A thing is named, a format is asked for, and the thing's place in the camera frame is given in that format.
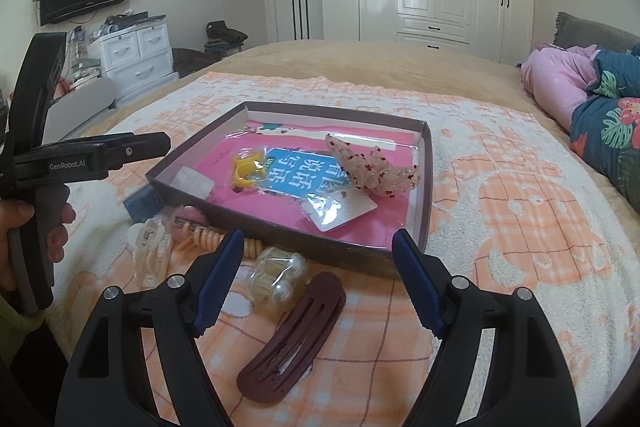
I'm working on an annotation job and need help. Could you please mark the white card packet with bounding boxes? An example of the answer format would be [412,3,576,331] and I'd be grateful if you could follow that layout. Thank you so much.
[300,192,378,233]

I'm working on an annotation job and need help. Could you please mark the floral blue quilt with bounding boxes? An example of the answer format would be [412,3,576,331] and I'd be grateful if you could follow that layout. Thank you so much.
[570,49,640,212]

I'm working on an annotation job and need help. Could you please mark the white drawer cabinet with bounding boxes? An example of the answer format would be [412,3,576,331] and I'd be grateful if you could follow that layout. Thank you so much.
[87,19,180,108]

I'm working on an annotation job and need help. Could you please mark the maroon snap hair clip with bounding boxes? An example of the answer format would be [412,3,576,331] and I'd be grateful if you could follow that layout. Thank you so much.
[236,271,347,404]

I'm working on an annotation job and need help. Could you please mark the orange spiral hair tie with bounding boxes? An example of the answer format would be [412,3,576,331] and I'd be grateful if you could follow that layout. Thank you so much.
[172,227,263,264]

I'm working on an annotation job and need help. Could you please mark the pink printed sheet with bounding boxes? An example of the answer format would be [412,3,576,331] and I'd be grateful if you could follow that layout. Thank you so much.
[192,119,421,253]

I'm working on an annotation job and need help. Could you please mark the cream claw hair clip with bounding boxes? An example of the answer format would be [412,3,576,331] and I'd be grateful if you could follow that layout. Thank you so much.
[127,216,176,293]

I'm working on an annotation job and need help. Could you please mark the dark cloth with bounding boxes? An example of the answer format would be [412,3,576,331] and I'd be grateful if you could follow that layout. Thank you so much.
[172,48,211,78]

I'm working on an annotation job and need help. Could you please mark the pink pillow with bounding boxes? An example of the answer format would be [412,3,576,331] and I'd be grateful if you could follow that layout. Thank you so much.
[520,44,601,132]

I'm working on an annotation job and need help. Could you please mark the clear pearl claw clip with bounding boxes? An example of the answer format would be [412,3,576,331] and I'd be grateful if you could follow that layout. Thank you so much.
[248,246,308,308]

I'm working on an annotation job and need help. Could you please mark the pile of dark clothes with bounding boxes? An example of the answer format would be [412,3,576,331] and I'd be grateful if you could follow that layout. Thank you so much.
[204,21,248,55]

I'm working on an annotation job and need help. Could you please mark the yellow hair clip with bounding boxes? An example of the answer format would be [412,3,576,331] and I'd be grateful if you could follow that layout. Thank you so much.
[231,150,268,190]

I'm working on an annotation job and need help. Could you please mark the person's left hand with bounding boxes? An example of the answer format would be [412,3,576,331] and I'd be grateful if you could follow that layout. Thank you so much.
[0,198,76,293]

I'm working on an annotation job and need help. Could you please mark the brown cardboard box tray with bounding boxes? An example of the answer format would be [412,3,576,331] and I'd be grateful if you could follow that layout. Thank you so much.
[145,101,433,280]

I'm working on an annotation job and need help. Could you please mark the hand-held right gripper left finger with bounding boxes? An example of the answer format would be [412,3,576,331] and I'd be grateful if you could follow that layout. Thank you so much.
[55,228,246,427]

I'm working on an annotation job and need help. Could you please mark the pink hair clip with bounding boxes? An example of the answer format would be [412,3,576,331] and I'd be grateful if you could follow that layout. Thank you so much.
[172,205,208,233]

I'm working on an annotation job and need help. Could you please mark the orange plaid blanket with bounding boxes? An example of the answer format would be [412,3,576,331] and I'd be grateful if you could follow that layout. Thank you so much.
[50,69,640,427]

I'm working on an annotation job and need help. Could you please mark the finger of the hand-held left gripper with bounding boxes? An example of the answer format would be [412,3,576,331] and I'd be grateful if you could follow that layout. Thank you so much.
[102,131,172,170]

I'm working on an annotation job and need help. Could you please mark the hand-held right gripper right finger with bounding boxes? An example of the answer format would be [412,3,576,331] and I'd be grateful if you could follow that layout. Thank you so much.
[391,229,583,427]

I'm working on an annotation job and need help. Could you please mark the beige bedspread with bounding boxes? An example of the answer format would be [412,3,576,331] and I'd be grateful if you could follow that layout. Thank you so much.
[65,38,640,258]

